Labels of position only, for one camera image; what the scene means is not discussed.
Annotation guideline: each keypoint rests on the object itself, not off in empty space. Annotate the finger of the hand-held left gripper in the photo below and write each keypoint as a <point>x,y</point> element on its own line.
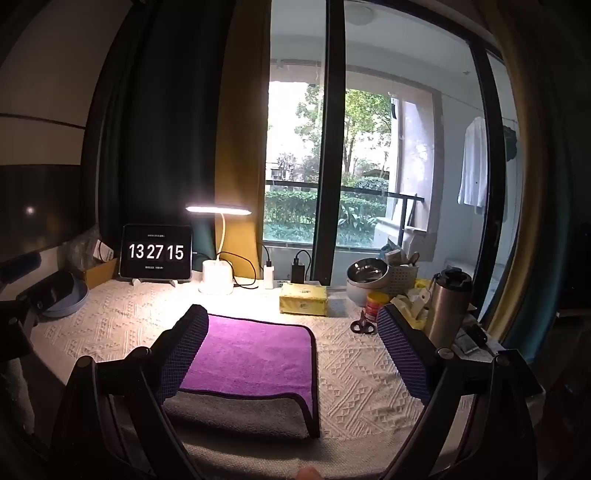
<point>18,270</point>
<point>44,295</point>

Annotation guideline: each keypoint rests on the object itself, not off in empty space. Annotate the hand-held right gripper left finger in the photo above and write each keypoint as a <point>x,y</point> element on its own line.
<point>184,353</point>

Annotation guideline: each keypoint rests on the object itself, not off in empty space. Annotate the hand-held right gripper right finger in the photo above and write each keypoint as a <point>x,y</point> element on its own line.
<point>402,357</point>

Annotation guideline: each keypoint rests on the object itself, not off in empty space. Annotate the purple towel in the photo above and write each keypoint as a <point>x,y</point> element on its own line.
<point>258,355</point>

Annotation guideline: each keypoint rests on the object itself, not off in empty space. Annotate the person's right hand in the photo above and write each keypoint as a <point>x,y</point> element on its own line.
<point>307,474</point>

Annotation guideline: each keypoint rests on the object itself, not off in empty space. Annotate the blue grey bowl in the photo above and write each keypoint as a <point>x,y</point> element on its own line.
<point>69,300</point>

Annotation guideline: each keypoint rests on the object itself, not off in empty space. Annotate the white knitted tablecloth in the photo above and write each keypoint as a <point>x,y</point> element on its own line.
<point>360,378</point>

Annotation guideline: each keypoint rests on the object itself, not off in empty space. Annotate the black scissors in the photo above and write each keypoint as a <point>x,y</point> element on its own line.
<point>362,325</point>

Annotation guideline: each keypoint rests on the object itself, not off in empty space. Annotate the yellow lidded jar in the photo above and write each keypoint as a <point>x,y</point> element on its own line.
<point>377,304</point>

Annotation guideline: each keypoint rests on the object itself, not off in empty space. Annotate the clear plastic bag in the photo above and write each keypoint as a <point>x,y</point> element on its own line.
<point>83,251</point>

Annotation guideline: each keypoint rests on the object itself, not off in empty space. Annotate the cardboard box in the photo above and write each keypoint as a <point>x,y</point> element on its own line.
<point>99,273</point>

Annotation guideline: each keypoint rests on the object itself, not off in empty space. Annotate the dark screen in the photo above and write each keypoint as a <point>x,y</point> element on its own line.
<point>37,207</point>

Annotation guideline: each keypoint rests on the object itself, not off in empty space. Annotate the stainless steel thermos bottle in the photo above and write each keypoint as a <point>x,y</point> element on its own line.
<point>447,309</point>

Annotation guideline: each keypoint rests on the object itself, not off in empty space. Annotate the small black device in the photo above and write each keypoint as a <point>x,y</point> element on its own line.
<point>472,334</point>

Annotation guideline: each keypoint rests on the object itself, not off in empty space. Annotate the white tablet stand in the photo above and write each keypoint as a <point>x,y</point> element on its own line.
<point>154,281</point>

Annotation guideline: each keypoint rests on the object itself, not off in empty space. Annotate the white plastic basket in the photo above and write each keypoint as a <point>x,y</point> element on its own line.
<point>402,279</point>

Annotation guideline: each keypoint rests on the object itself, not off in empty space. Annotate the grey towel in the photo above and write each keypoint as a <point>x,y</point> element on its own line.
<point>235,415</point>

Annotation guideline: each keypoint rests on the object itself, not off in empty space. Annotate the white desk lamp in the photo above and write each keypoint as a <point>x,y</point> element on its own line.
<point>217,272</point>

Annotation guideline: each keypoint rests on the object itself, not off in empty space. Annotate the stainless steel bowl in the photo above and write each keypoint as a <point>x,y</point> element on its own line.
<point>367,277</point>

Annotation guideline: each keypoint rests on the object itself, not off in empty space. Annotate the tablet with clock display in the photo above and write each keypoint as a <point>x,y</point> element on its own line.
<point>156,252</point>

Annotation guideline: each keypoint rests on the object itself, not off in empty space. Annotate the white power strip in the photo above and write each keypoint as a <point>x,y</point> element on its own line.
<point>318,282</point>

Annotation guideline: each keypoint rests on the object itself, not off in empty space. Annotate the yellow tissue pack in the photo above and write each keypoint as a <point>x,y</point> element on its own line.
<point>304,299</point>

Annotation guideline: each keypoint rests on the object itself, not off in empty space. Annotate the white charger plug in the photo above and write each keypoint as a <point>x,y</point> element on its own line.
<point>269,274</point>

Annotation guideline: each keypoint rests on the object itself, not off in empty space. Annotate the black power adapter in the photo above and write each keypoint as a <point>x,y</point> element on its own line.
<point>298,272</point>

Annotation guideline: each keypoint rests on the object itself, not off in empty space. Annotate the black balcony railing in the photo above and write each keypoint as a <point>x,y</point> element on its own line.
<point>369,189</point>

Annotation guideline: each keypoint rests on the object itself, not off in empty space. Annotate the white hanging shirt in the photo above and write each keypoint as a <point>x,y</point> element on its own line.
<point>473,161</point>

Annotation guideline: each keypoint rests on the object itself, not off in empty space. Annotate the dark green curtain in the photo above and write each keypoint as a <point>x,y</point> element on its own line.
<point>166,115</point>

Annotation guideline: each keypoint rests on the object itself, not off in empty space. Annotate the yellow curtain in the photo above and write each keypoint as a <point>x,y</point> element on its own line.
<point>240,138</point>

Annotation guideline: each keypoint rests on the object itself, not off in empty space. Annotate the teal hanging garment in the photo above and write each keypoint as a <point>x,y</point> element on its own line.
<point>509,143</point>

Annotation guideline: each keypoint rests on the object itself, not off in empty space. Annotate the black window frame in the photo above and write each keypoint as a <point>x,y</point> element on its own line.
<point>332,138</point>

